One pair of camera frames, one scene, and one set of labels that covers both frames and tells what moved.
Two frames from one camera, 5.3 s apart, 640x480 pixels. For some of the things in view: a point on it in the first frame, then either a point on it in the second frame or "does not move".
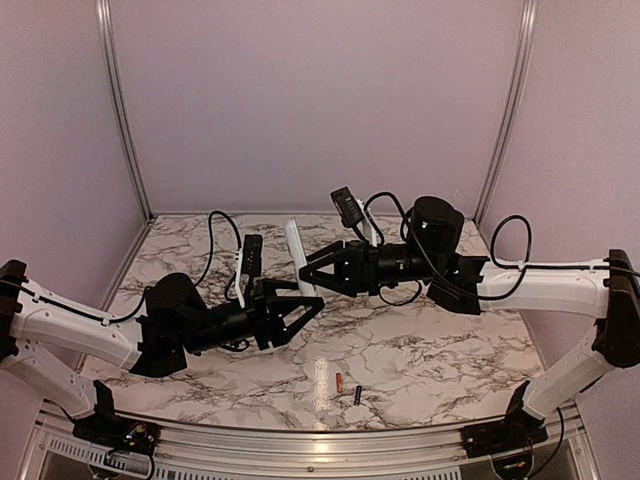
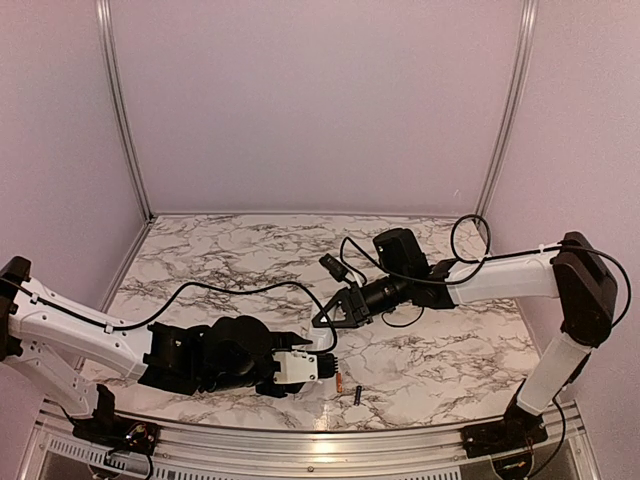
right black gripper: (357, 268) → (351, 296)
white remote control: (297, 255) → (322, 338)
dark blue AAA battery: (357, 395) does not move
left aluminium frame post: (104, 23) does not move
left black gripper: (270, 327) → (287, 340)
